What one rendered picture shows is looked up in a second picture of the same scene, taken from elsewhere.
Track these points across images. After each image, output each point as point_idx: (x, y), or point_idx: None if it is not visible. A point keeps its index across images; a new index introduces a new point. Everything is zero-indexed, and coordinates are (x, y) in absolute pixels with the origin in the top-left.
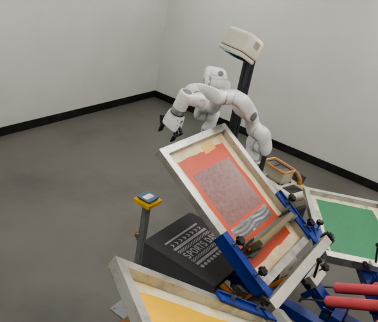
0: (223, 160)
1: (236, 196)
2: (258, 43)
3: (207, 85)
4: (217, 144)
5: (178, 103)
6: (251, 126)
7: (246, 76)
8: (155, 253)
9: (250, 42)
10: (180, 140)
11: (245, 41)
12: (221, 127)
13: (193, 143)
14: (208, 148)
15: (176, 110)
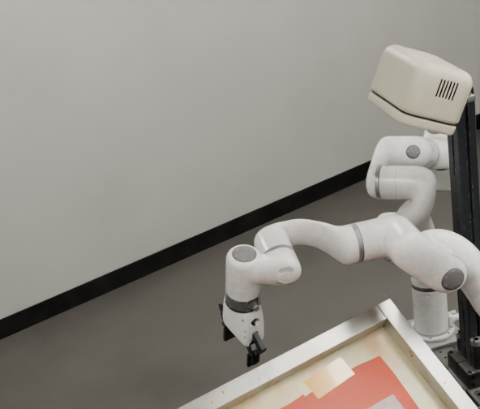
0: (374, 406)
1: None
2: (452, 80)
3: (310, 221)
4: (362, 362)
5: (229, 283)
6: (473, 294)
7: (460, 159)
8: None
9: (423, 86)
10: (232, 381)
11: (409, 87)
12: (374, 315)
13: (272, 379)
14: (329, 381)
15: (231, 299)
